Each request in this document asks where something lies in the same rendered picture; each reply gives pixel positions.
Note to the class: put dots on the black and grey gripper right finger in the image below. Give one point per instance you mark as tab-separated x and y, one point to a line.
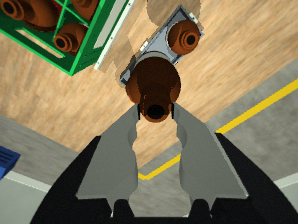
214	169

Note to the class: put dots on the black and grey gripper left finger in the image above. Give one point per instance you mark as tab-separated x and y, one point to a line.
105	171

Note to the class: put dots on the grey rectangular tray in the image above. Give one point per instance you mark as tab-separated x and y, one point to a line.
158	43

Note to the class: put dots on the green crate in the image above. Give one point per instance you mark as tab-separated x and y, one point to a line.
100	29

